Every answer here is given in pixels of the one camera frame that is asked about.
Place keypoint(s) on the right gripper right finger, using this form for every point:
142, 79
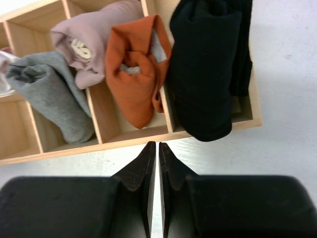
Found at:
232, 206

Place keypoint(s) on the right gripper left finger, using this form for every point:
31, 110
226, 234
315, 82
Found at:
119, 206

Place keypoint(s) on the wooden compartment tray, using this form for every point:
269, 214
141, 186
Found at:
26, 135

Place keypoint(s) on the black underwear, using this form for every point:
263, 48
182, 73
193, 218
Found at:
210, 63

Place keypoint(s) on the grey rolled cloth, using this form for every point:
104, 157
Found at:
46, 81

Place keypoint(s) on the orange rolled cloth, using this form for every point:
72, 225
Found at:
136, 64

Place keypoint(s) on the pale patterned rolled cloth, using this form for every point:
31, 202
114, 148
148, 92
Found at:
83, 39

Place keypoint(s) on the white rolled cloth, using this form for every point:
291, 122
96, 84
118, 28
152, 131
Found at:
6, 58

